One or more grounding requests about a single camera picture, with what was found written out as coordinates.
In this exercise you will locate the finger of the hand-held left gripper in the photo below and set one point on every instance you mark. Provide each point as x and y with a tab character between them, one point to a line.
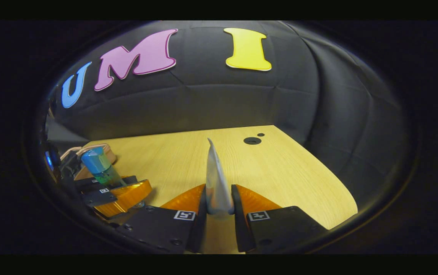
127	196
89	184

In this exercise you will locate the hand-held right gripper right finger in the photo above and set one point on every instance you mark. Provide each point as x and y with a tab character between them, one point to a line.
240	233

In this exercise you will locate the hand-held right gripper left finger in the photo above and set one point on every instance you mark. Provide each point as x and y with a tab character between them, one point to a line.
202	229

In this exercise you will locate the blue-capped green bottle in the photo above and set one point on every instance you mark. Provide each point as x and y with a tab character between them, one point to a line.
98	162

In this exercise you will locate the pink suitcase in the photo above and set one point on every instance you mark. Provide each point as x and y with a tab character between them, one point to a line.
109	154

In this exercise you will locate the white teal-capped cream tube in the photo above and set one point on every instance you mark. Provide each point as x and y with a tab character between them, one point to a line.
219	191

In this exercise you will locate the black backdrop cloth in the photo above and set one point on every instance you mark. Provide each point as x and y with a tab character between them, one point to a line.
223	103

